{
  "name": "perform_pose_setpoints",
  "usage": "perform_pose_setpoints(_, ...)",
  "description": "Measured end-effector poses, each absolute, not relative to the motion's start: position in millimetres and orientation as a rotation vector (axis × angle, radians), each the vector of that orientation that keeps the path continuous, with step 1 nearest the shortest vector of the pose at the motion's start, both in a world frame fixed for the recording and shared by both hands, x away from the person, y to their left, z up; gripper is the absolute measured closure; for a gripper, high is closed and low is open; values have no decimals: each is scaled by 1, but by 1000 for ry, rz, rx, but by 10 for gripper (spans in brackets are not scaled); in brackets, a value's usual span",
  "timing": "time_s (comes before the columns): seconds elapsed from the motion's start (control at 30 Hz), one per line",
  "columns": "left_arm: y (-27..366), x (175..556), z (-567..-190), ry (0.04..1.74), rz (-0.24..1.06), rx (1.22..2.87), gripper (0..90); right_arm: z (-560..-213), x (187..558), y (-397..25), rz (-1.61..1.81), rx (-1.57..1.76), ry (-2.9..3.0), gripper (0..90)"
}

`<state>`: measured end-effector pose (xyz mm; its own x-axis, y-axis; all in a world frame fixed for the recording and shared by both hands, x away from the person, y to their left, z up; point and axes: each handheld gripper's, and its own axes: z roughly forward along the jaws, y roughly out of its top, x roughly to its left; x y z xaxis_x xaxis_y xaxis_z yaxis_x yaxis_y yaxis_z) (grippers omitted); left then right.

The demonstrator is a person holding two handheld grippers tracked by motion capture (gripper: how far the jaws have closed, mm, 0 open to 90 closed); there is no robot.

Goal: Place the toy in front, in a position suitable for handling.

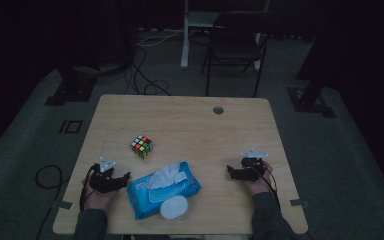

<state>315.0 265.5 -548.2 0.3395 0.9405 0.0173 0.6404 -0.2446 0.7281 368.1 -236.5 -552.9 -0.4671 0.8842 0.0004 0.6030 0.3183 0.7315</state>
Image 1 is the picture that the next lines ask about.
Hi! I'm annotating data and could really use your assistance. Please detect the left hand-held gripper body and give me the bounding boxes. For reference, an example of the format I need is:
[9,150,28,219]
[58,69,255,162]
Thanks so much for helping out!
[89,155,124,195]

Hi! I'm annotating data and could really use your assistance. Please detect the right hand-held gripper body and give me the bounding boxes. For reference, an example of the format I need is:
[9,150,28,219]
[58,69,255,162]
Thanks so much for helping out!
[239,148,269,183]

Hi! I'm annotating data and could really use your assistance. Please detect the blue wet wipes packet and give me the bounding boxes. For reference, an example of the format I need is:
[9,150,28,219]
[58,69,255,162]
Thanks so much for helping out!
[126,161,202,221]

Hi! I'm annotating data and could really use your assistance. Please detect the multicoloured puzzle cube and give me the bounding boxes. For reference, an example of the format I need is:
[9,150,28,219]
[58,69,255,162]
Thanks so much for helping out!
[129,133,154,160]

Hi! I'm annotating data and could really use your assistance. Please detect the person's right hand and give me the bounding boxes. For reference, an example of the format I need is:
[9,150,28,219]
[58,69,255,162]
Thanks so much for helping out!
[246,160,275,196]

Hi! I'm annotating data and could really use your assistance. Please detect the person's left hand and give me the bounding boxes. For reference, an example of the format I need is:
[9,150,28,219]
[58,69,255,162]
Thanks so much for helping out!
[81,180,121,212]

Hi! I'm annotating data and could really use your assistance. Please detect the grey tape piece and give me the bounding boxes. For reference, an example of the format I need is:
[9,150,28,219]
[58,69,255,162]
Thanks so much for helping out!
[56,200,75,211]
[289,198,311,209]

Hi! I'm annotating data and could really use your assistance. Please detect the black stand with base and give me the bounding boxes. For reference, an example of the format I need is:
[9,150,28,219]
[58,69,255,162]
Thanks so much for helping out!
[286,0,337,119]

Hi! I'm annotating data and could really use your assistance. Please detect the black stand base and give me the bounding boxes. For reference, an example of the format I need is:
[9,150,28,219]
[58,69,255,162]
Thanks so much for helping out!
[44,64,98,107]

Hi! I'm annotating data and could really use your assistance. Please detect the black folding chair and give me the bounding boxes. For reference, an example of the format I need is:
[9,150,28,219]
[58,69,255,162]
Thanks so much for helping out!
[201,11,278,99]

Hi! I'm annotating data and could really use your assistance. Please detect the right hand-held gripper cable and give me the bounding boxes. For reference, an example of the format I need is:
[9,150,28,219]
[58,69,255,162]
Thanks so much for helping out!
[250,164,282,210]

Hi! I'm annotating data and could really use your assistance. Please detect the black looped floor cable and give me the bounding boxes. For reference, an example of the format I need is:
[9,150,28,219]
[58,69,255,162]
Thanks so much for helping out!
[34,164,72,240]

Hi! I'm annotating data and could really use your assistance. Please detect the black floor cables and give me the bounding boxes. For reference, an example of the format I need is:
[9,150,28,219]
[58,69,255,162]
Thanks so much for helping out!
[124,44,172,97]

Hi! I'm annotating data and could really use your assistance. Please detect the white desk frame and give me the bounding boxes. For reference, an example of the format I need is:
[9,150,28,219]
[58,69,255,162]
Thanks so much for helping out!
[180,0,272,72]

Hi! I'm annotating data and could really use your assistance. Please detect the white floor cable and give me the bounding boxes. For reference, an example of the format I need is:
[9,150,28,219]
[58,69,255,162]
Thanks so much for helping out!
[136,28,185,48]

